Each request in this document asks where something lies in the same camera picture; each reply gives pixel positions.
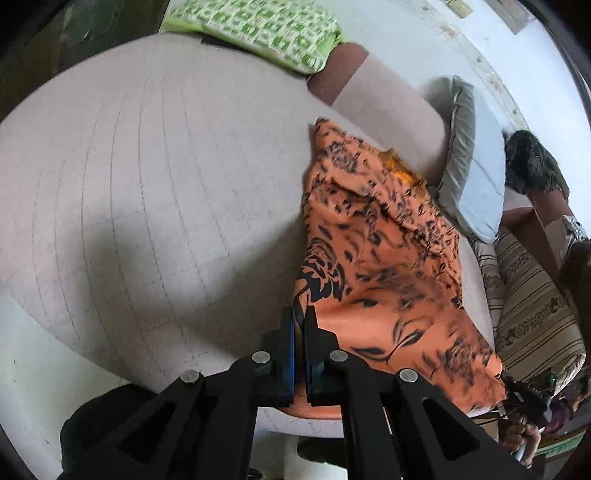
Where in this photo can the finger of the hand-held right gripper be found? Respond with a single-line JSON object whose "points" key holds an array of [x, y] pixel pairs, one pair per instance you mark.
{"points": [[510, 392]]}

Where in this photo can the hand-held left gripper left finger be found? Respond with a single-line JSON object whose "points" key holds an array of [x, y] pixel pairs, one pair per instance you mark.
{"points": [[288, 364]]}

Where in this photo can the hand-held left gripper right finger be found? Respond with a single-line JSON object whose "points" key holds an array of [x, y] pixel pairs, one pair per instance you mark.
{"points": [[311, 364]]}

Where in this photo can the orange floral blouse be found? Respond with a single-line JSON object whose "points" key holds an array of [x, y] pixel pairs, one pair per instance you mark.
{"points": [[383, 258]]}

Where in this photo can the person's right hand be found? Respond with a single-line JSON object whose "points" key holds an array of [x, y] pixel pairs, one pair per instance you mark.
{"points": [[519, 441]]}

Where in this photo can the striped beige cushion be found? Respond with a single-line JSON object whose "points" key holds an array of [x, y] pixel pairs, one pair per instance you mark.
{"points": [[535, 314]]}

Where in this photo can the dark object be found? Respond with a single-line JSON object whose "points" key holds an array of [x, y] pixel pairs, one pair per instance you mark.
{"points": [[318, 450]]}

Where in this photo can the small striped pillow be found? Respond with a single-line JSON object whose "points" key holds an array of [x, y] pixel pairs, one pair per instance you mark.
{"points": [[487, 277]]}

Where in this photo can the dark cloth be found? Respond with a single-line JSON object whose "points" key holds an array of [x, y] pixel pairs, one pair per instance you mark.
{"points": [[577, 281]]}

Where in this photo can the cardboard box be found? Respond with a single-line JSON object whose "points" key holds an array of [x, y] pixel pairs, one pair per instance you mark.
{"points": [[545, 230]]}

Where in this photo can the white patterned cloth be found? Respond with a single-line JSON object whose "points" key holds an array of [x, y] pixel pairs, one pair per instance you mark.
{"points": [[577, 228]]}

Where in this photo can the light blue pillow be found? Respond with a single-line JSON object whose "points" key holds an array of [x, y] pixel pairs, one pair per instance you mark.
{"points": [[485, 175]]}

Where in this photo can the pink rolled quilt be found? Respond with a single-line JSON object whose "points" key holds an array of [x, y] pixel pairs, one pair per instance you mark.
{"points": [[392, 106]]}

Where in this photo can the green patterned pillow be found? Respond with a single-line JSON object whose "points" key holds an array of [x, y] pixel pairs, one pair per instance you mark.
{"points": [[263, 27]]}

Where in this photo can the dark wooden door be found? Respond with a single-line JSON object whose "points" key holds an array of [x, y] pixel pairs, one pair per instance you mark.
{"points": [[55, 46]]}

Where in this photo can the yellowed wall switch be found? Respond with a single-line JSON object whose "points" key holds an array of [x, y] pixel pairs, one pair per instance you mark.
{"points": [[458, 7]]}

